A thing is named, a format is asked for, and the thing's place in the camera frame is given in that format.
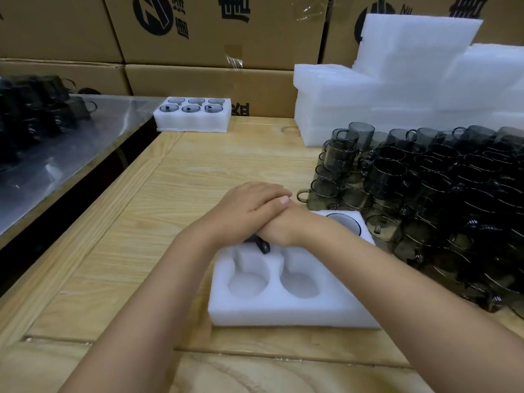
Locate stainless steel table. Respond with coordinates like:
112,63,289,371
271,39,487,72
0,95,164,238

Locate person's left forearm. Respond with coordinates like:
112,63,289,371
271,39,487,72
59,229,230,393

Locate pile of smoky glass mugs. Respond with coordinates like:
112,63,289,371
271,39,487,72
296,121,524,320

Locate dark mugs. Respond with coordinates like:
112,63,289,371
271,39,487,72
0,75,98,168

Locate person's left hand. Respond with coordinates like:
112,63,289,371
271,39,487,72
196,182,292,254

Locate white grooved foam tray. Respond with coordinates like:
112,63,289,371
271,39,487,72
153,96,232,133
207,209,382,330

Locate person's right hand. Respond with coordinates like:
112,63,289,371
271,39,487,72
258,202,328,250

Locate stack of white foam trays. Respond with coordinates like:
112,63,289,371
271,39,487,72
293,13,524,148

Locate person's right forearm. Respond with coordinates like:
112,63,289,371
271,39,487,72
302,224,524,393

